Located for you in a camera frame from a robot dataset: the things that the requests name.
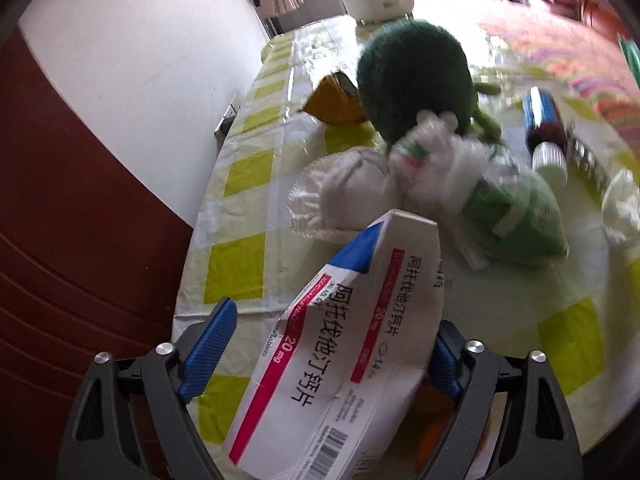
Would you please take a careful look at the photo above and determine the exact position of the white medicine box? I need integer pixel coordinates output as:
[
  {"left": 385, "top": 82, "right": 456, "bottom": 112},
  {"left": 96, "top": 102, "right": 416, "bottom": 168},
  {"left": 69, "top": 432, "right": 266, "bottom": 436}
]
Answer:
[{"left": 224, "top": 209, "right": 444, "bottom": 479}]

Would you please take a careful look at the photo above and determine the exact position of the green tissue pack bag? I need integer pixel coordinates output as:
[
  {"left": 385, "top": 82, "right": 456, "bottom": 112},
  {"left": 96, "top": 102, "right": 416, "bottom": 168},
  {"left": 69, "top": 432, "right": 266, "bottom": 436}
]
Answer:
[{"left": 388, "top": 110, "right": 570, "bottom": 270}]

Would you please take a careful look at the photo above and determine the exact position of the dark medicine bottle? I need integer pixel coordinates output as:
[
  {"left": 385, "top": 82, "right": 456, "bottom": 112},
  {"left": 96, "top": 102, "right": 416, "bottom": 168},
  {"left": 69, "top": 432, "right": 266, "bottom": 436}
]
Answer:
[{"left": 522, "top": 87, "right": 568, "bottom": 188}]

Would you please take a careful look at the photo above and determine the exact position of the golden snack wrapper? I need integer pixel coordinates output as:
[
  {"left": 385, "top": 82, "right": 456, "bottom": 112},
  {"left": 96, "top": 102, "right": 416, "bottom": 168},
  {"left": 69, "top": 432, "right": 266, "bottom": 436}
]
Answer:
[{"left": 300, "top": 70, "right": 368, "bottom": 126}]

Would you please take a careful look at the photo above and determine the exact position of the dark green plush toy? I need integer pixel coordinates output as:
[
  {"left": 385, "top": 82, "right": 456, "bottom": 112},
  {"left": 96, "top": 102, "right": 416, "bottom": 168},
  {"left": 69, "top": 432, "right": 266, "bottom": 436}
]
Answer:
[{"left": 357, "top": 18, "right": 501, "bottom": 146}]

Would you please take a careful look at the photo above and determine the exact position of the silver pill blister pack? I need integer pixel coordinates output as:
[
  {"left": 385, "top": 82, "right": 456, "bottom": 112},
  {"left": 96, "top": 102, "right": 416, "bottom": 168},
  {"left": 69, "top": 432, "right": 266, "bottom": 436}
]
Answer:
[{"left": 566, "top": 124, "right": 611, "bottom": 200}]

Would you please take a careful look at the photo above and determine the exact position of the red wooden door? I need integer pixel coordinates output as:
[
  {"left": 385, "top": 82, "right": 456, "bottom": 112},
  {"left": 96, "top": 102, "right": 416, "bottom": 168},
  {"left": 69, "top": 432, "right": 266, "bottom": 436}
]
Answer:
[{"left": 1, "top": 30, "right": 192, "bottom": 479}]

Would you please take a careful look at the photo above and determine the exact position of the striped bed cover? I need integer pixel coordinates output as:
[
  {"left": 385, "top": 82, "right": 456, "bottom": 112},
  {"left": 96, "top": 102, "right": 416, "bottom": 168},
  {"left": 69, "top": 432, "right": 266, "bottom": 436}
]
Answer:
[{"left": 416, "top": 0, "right": 639, "bottom": 138}]

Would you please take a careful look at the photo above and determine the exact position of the white storage basket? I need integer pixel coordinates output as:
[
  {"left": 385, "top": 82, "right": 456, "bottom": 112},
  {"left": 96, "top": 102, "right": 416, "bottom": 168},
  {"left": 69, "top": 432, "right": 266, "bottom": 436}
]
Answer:
[{"left": 342, "top": 0, "right": 414, "bottom": 24}]

